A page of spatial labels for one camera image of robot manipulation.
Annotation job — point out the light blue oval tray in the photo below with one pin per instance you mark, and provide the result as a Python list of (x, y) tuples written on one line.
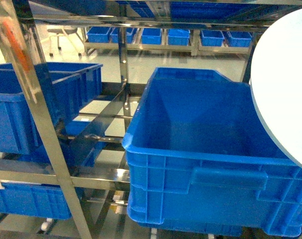
[(276, 83)]

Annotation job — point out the large blue crate on shelf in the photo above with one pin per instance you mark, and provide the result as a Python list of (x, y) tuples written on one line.
[(201, 161)]

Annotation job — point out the blue bin left shelf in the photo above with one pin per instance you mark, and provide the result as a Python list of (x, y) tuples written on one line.
[(18, 133)]

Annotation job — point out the steel shelf rack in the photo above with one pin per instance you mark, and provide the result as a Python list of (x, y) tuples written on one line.
[(19, 39)]

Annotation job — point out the blue bin behind left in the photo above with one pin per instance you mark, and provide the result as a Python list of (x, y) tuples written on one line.
[(90, 84)]

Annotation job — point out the distant steel rack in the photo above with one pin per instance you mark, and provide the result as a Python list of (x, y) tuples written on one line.
[(194, 46)]

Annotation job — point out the blue bin lower left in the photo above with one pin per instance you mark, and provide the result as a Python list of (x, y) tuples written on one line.
[(44, 201)]

